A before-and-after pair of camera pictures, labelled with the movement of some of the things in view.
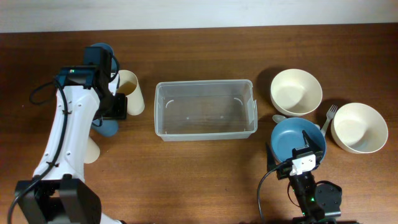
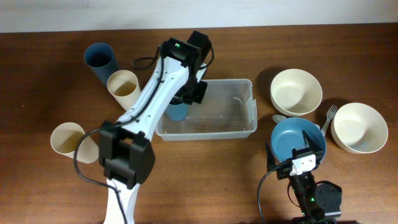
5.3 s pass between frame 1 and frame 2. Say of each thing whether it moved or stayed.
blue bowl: stayed
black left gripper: moved
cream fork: stayed
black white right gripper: stayed
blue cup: moved
